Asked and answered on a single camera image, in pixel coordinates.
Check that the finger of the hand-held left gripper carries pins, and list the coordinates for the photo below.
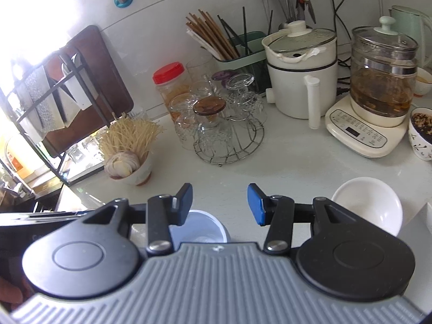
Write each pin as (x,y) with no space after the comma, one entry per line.
(40,216)

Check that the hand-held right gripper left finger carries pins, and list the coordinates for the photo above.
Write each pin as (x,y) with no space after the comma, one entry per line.
(184,206)

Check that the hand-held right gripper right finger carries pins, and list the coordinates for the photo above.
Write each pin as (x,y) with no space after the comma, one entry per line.
(256,206)

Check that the translucent plastic bowl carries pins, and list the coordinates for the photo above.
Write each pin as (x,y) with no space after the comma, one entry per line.
(202,226)

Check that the small plain white bowl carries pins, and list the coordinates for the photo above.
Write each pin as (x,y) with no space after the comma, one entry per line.
(364,202)

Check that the person's left hand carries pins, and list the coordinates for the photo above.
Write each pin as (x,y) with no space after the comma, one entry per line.
(10,293)

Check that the small white noodle-holding bowl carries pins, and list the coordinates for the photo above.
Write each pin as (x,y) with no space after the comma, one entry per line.
(141,172)

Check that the white drip tray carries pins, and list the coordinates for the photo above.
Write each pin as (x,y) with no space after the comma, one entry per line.
(91,175)

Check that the clear drinking glass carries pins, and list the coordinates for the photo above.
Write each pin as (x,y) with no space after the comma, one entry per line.
(77,157)

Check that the peeled purple onion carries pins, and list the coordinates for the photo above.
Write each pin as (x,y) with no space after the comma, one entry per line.
(119,165)

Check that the bundle of dried noodles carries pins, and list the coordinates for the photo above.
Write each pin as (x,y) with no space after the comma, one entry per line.
(131,135)

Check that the textured glass board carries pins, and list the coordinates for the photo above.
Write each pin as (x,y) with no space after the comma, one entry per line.
(44,101)

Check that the cream kettle heating base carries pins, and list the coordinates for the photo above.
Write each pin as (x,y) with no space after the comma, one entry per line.
(357,131)

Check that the white electric cooking pot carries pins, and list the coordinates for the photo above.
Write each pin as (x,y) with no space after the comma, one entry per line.
(293,84)

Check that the red-lid plastic jar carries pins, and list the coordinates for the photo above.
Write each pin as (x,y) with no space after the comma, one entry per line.
(168,72)

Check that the pale green chopstick holder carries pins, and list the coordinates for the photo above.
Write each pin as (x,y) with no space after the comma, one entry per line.
(249,62)

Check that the dark wooden cutting board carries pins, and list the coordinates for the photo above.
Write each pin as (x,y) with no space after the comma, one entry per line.
(101,74)

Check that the black metal dish rack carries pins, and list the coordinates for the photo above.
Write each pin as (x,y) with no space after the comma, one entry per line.
(72,64)

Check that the bundle of wooden chopsticks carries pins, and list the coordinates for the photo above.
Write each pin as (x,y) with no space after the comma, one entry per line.
(209,33)

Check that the twig-print bowl of grains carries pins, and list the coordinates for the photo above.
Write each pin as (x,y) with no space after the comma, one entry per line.
(420,141)

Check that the bundle of black chopsticks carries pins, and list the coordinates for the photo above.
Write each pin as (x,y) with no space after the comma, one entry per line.
(236,30)

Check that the glass health kettle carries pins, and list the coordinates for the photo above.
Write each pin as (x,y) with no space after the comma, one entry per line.
(381,74)

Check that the small cup of orange liquid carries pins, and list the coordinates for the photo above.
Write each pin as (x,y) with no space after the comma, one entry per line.
(423,84)

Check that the mint green electric kettle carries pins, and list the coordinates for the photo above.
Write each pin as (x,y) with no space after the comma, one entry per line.
(411,20)

